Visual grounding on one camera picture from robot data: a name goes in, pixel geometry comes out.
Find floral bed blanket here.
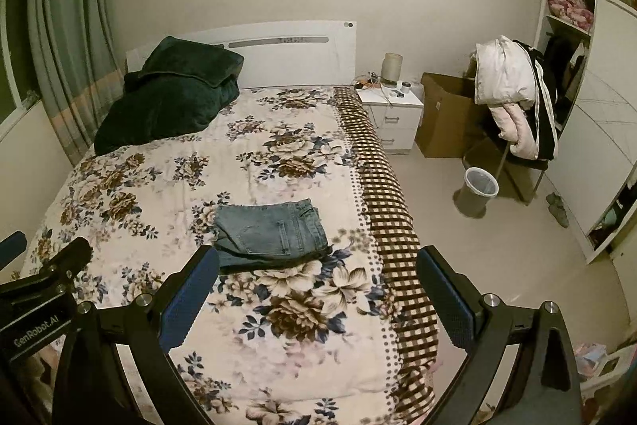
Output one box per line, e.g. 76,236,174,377
23,86,437,424

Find wooden chair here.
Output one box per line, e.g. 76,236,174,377
494,141,549,205

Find pink folded bedding on shelf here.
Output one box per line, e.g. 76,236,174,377
547,0,594,32

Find grey slipper pair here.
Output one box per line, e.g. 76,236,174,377
545,193,569,229

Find white mesh waste bin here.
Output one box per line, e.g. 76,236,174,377
453,167,500,219

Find black garment white stripes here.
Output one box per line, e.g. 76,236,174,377
515,40,558,162

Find window with white frame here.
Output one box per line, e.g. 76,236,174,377
1,0,40,138

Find white puffer jacket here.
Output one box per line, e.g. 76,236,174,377
473,35,537,109

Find white bed headboard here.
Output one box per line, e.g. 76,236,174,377
124,19,359,90

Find ripped blue denim shorts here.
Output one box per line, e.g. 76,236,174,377
214,198,329,257

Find brown cardboard box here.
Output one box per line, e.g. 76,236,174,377
416,73,485,159

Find folded dark blue jeans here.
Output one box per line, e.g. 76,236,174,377
217,246,332,274

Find dark green velvet blanket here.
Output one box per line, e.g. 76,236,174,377
94,35,244,155

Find beige cylindrical lamp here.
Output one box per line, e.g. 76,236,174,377
380,53,403,86

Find white nightstand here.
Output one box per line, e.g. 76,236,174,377
356,86,424,154

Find white wardrobe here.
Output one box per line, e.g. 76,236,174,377
534,0,636,262

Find grey green curtain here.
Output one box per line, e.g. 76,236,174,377
27,0,123,164

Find pink jacket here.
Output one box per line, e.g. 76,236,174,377
489,104,539,161

